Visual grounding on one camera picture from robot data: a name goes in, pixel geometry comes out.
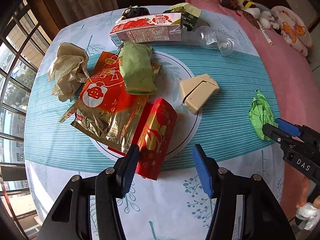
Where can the bee plush toy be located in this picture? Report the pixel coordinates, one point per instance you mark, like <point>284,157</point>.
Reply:
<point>257,15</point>

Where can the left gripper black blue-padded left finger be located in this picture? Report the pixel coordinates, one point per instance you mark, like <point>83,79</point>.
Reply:
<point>69,217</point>

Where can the red gold envelope packet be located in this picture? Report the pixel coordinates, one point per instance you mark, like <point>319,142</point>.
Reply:
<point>153,132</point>

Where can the black crumpled wrapper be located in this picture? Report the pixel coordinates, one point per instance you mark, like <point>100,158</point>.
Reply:
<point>134,11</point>

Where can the red gold foil snack bag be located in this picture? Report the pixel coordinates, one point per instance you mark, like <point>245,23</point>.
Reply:
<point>104,110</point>

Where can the window with metal bars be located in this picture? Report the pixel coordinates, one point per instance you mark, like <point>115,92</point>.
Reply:
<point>23,47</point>

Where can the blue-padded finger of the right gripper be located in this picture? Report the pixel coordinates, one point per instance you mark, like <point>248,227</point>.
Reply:
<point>288,128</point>

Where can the green drink carton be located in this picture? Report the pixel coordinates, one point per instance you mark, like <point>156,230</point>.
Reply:
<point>190,14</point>

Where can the green paper wrapper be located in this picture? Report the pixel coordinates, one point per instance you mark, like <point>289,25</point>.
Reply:
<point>136,69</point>

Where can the beige plastic box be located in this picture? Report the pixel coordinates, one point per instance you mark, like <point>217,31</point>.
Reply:
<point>196,91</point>

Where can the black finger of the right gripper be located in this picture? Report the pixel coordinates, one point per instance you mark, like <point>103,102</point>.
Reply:
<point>277,134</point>

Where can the strawberry milk carton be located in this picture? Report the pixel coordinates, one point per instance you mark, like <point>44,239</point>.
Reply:
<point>148,28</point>

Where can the white gloved hand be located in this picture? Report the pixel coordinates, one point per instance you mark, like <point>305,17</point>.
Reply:
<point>309,213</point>

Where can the clear plastic bottle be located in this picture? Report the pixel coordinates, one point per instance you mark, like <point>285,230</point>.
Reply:
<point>209,38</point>

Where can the crumpled beige paper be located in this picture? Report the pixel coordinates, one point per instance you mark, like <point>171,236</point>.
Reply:
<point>68,70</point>

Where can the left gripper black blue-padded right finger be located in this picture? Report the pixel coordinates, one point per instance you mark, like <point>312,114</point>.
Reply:
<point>262,215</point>

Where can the white marker pen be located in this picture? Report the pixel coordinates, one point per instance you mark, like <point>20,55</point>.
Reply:
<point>265,34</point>

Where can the green paper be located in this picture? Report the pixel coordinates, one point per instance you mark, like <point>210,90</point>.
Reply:
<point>259,114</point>

